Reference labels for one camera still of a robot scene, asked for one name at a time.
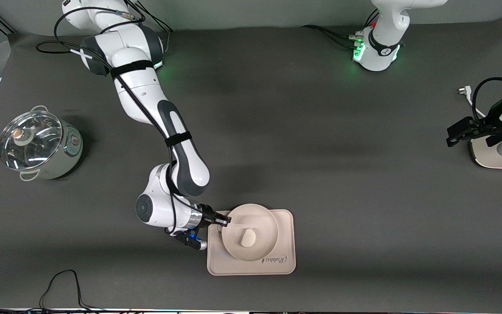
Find small white bun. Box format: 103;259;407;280
239;230;257;248

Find round cream plate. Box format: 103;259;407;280
221;204;279;262

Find cream tray with bear print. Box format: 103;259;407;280
207;209;296;276

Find cream white appliance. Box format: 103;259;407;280
469;134;502;170

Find white power plug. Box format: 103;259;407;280
458;85;475;108

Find pale green cooking pot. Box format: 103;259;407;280
0;106;84;181

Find glass pot lid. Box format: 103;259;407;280
0;110;63;171

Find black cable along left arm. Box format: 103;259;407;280
472;77;502;121

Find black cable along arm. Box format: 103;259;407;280
472;77;502;121
37;6;183;234

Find black cable along right arm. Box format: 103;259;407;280
37;6;183;234

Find black cable on table edge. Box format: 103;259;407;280
0;270;121;314

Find black cables at left base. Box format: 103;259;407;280
301;24;365;49

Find black cables at base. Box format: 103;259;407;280
125;0;174;34
301;24;365;49

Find black cables at right base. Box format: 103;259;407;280
125;0;174;34

